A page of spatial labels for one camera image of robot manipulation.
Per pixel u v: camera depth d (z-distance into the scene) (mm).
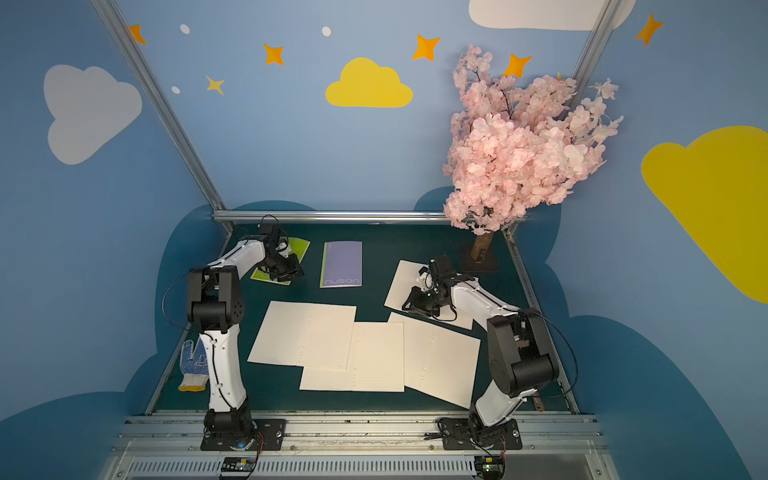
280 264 926
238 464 718
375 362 860
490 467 731
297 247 1151
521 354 466
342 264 1096
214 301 605
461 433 748
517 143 602
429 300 799
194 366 845
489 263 1113
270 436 737
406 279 1094
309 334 931
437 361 883
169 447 746
